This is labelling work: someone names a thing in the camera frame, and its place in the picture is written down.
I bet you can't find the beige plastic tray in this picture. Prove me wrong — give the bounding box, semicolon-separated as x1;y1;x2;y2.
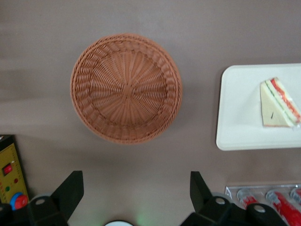
215;63;301;151

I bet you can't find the red cola bottle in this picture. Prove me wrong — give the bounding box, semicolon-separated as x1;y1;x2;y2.
290;187;301;201
237;187;260;210
265;190;301;226

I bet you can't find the clear acrylic bottle rack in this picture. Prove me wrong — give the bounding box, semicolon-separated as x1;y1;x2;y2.
224;183;301;226

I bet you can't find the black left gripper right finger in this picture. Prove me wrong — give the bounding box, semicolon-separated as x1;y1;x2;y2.
180;171;233;226

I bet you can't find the triangular sandwich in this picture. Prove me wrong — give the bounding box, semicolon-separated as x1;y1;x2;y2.
259;77;301;129

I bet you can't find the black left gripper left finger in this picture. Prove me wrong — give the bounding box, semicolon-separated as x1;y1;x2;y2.
27;170;85;226

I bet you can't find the round brown wicker basket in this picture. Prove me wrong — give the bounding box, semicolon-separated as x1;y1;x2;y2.
70;32;183;145

